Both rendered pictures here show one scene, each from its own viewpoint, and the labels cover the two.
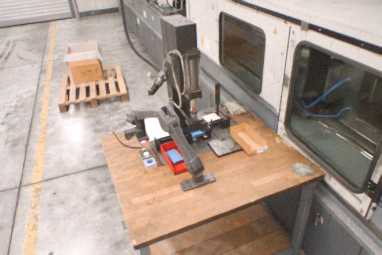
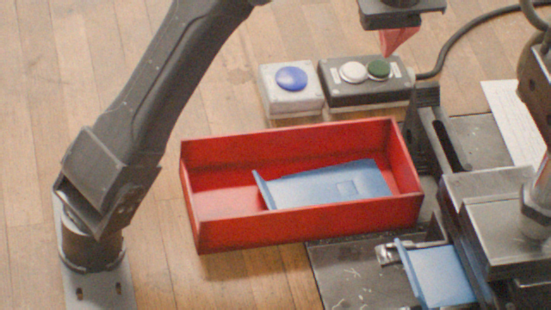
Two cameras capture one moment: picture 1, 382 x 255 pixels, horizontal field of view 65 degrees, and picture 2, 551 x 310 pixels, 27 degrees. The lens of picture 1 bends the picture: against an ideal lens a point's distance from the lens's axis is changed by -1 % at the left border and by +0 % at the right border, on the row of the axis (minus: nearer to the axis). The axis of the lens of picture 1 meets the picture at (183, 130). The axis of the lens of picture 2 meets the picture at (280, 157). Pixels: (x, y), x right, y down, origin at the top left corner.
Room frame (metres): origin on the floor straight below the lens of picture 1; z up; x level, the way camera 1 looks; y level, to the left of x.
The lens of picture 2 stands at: (1.44, -0.78, 1.91)
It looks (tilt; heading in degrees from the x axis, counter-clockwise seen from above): 48 degrees down; 90
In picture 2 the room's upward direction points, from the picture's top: 9 degrees clockwise
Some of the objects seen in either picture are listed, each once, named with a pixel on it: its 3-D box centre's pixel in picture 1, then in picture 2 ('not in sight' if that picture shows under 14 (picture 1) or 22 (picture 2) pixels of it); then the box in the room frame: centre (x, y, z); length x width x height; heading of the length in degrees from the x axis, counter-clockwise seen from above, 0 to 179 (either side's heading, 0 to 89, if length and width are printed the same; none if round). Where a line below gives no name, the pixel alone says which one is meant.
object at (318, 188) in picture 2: (174, 155); (325, 188); (1.49, 0.07, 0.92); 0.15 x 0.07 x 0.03; 27
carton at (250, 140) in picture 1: (247, 138); not in sight; (1.59, -0.41, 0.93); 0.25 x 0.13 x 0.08; 20
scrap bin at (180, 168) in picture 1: (176, 157); (299, 182); (1.46, 0.06, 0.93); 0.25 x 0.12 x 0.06; 20
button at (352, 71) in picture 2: not in sight; (353, 75); (1.51, 0.25, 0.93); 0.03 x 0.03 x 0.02
